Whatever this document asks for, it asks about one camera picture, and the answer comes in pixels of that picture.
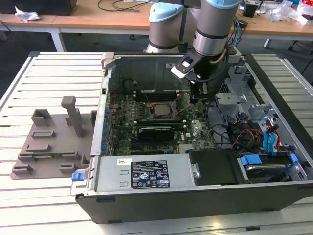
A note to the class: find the wooden desk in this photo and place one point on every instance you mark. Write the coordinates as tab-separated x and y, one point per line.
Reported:
97	20
24	23
269	28

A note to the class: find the green motherboard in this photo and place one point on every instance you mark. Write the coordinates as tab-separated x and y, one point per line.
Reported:
198	137

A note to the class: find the hard disk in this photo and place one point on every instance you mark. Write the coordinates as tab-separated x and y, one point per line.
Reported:
264	172

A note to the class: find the silver metal drive cage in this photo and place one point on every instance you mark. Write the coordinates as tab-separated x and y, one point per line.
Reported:
232	100

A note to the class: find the black plastic shroud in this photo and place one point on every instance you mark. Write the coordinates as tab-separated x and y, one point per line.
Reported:
215	166

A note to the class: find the black CPU socket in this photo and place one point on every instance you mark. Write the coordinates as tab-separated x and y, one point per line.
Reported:
151	109

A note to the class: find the grey parts rack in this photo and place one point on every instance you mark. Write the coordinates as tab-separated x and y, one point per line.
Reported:
56	147

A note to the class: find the small black box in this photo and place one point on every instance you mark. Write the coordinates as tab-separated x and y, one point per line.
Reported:
251	10

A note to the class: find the silver power supply with label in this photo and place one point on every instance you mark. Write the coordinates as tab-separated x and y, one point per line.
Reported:
110	173

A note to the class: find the small flat black device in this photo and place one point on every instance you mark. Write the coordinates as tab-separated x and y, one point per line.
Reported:
242	23

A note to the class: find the blue plastic latch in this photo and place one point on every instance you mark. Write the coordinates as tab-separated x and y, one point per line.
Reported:
77	176

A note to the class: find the blue card retention clip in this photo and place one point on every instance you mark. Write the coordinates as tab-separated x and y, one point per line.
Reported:
105	133
105	126
104	141
107	112
103	148

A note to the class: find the clear plastic bags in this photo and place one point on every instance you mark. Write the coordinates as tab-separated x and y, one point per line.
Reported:
281	11

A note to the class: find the crumpled white paper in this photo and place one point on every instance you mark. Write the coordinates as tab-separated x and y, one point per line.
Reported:
27	14

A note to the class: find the wide blue carrier clip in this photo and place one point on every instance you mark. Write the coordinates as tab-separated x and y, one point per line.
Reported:
250	160

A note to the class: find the thin metal locking lever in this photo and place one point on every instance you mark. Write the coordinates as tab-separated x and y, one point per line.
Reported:
184	108
147	98

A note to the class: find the silver chipset heatsink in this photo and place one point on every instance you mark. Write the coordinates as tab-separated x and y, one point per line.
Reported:
185	148

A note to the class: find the black RAM slot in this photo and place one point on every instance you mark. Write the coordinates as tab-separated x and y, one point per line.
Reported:
159	125
156	92
156	98
159	121

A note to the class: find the white box with red print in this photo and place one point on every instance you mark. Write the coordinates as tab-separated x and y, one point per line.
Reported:
307	18

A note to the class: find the large black case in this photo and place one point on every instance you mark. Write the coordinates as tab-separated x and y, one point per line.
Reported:
36	6

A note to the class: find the black and grey PC case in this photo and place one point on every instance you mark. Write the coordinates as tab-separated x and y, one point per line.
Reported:
171	203

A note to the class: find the narrow blue carrier clip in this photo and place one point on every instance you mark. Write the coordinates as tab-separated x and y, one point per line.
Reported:
293	157

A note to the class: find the black graphics card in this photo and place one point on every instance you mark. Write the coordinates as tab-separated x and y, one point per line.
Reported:
156	133

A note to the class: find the silver CPU plate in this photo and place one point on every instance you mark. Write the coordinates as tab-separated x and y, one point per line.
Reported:
163	109

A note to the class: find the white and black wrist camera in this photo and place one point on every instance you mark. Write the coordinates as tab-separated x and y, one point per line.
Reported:
183	67

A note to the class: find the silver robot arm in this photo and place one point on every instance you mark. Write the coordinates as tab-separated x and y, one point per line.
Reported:
210	24

